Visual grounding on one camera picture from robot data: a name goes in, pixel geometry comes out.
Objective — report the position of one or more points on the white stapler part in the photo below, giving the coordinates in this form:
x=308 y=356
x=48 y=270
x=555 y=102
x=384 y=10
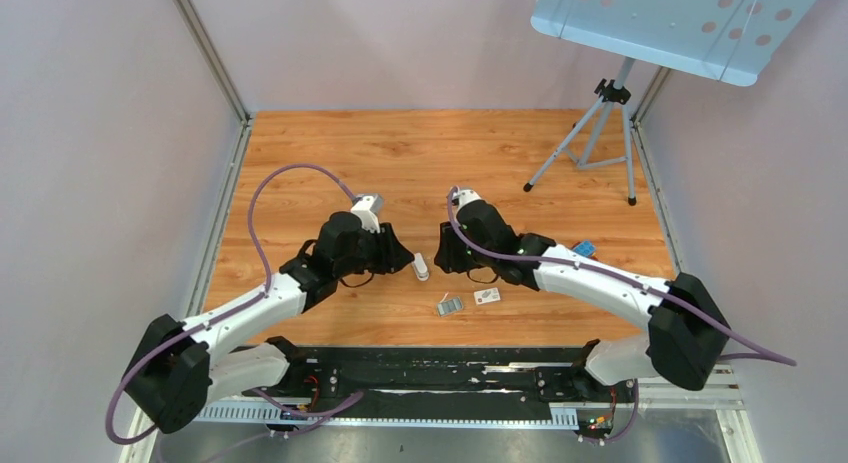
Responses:
x=420 y=267

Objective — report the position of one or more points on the blue orange toy block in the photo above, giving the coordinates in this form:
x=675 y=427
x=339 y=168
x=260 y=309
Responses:
x=585 y=248

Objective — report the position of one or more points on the grey tripod stand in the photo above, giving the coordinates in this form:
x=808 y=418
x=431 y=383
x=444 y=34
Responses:
x=609 y=94

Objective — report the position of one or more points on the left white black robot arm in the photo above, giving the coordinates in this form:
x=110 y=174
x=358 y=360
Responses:
x=232 y=327

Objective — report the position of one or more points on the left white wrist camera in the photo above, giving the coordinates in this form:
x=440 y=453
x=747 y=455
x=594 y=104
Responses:
x=366 y=207

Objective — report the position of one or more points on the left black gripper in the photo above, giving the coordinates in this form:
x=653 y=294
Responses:
x=392 y=255

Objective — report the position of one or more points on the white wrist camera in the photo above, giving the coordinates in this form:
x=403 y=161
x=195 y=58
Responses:
x=464 y=196
x=366 y=207

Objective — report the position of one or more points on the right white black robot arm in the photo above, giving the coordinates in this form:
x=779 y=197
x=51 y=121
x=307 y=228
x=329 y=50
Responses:
x=680 y=323

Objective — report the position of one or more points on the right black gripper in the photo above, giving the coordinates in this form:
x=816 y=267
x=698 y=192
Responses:
x=447 y=256

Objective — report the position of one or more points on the small white staple box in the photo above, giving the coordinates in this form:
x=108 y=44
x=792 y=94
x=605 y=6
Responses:
x=487 y=296

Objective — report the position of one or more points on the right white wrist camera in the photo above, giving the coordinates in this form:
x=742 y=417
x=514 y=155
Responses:
x=464 y=196

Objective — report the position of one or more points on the light blue perforated tray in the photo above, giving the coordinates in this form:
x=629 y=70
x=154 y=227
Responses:
x=730 y=41

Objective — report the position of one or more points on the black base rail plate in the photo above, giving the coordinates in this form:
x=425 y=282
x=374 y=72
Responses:
x=315 y=384

